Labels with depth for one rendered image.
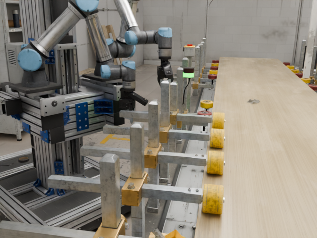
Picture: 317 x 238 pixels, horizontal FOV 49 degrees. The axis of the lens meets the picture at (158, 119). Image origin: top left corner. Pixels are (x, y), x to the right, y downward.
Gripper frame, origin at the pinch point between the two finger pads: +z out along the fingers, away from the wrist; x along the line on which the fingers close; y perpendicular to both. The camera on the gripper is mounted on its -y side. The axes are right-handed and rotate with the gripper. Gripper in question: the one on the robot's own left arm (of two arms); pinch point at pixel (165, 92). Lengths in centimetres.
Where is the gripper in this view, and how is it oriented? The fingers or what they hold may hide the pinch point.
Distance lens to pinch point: 196.3
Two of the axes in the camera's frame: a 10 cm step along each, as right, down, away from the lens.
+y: -1.7, -3.1, 9.4
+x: -9.9, 0.5, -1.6
